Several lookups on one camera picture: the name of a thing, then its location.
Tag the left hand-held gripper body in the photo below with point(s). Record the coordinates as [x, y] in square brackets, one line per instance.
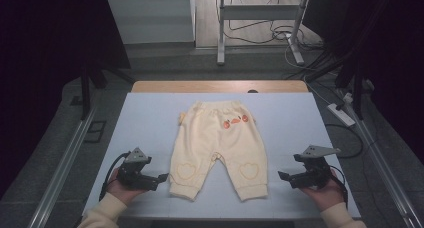
[133, 171]

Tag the cream baby pants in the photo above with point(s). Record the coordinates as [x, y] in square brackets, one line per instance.
[213, 138]

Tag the white metal stand frame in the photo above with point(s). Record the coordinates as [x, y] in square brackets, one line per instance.
[256, 12]

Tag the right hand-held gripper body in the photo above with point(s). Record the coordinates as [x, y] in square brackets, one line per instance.
[316, 173]

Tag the white power strip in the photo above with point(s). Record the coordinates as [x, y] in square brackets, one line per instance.
[341, 115]

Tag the aluminium rail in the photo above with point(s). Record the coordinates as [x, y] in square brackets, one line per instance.
[383, 168]
[63, 168]

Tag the person's right hand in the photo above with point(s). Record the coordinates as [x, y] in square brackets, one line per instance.
[328, 196]

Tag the small dark round object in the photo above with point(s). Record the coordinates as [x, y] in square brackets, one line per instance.
[252, 91]

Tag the person's left hand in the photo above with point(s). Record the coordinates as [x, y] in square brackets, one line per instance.
[121, 192]

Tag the white foam mat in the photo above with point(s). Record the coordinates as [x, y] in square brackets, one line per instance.
[286, 121]

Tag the black curtain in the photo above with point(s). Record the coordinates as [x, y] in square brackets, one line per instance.
[393, 54]
[40, 54]

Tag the dark floor plate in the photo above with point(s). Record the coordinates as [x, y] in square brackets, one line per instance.
[95, 131]

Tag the black metal stand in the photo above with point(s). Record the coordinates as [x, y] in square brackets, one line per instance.
[357, 94]
[85, 94]

